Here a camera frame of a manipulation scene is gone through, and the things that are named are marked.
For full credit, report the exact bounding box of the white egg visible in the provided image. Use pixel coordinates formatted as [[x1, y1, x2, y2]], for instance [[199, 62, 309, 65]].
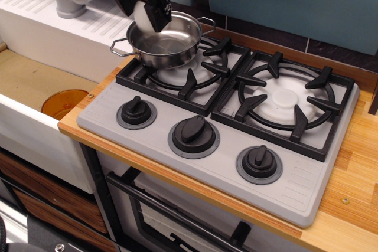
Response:
[[133, 1, 155, 34]]

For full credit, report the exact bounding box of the stainless steel pot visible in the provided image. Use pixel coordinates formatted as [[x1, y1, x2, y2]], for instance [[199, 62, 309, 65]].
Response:
[[110, 11, 216, 70]]

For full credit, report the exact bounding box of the black left stove knob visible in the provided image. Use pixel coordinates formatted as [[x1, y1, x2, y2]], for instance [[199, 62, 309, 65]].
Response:
[[116, 96, 157, 130]]

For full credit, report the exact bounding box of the black stove knob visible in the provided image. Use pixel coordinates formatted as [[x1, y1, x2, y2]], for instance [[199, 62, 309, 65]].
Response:
[[168, 115, 220, 159], [116, 96, 157, 130], [236, 145, 283, 185]]

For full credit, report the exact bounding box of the black middle stove knob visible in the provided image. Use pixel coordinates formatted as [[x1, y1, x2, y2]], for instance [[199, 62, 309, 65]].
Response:
[[168, 115, 220, 159]]

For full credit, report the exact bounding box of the black right stove knob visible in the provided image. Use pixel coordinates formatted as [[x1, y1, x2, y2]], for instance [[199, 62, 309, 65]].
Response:
[[236, 145, 283, 185]]

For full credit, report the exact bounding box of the grey toy stove top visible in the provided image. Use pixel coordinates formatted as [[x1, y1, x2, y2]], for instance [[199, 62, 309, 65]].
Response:
[[77, 76, 342, 227]]

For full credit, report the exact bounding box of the white sink unit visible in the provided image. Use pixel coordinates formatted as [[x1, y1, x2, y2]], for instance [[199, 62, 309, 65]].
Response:
[[1, 0, 132, 194]]

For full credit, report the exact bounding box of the black left burner grate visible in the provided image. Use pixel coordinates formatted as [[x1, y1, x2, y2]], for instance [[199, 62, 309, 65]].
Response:
[[116, 37, 251, 116]]

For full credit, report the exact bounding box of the black burner grate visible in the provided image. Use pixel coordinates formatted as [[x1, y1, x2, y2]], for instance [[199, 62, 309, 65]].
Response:
[[211, 51, 360, 162], [116, 37, 251, 116]]

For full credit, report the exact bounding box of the black right burner grate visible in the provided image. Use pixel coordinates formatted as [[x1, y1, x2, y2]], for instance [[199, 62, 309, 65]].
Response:
[[211, 51, 360, 162]]

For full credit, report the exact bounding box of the upper wooden drawer front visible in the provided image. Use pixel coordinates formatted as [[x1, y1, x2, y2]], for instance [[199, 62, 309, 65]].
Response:
[[1, 152, 103, 226]]

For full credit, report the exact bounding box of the wooden drawer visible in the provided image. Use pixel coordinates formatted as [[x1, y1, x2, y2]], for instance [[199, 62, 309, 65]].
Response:
[[14, 189, 116, 252], [1, 152, 103, 226]]

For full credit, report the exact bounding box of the oven door with window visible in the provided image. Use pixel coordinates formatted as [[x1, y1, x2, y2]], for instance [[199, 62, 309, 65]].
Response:
[[105, 168, 303, 251]]

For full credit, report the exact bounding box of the lower wooden drawer front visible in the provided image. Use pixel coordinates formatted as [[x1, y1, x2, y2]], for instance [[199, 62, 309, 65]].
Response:
[[14, 189, 116, 252]]

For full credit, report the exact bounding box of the brass screw in countertop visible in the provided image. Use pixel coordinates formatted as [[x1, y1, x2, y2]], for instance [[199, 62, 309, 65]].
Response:
[[341, 198, 350, 205]]

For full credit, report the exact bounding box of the right teal wall cabinet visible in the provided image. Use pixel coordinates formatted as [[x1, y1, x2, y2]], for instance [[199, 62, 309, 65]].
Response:
[[209, 0, 377, 55]]

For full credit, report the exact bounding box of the black oven door handle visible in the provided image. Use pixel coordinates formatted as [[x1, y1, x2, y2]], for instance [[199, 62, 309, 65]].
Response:
[[106, 172, 250, 251]]

